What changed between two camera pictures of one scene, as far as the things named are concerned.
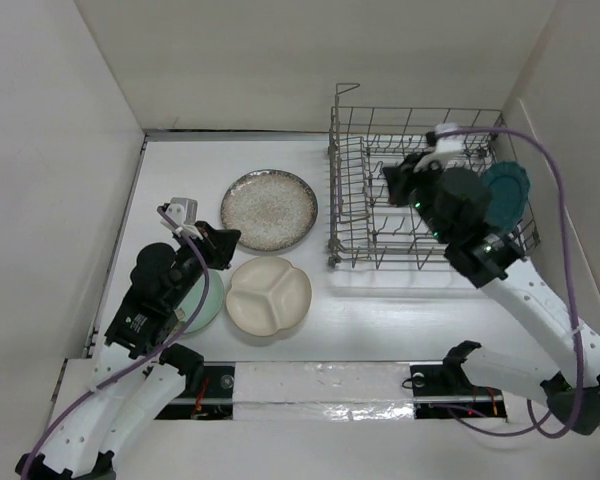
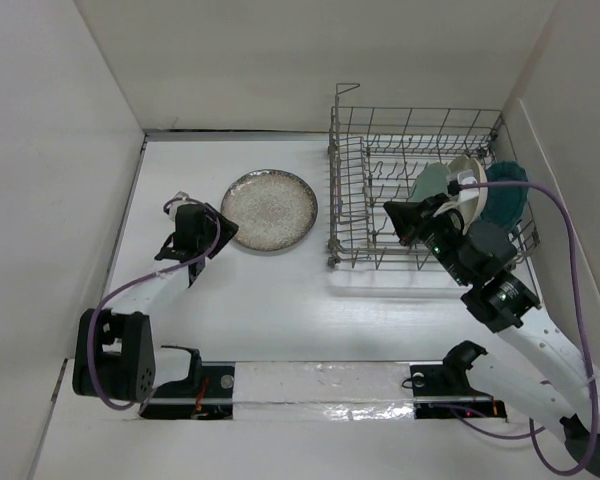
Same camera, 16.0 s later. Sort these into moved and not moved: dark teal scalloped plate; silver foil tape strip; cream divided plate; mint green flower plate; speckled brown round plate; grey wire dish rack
Moved: mint green flower plate; cream divided plate
Not moved: dark teal scalloped plate; grey wire dish rack; silver foil tape strip; speckled brown round plate
